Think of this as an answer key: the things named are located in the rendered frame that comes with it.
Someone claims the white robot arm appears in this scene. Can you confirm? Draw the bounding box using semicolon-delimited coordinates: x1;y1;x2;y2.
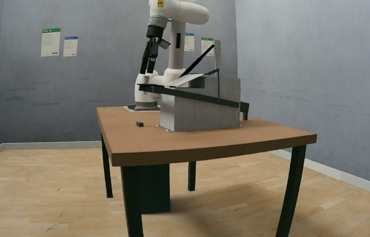
128;0;210;111

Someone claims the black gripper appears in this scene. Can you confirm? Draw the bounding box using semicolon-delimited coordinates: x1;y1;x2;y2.
140;26;164;75

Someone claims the grey cylinder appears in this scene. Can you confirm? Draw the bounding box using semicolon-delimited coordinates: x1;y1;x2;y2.
142;75;150;84

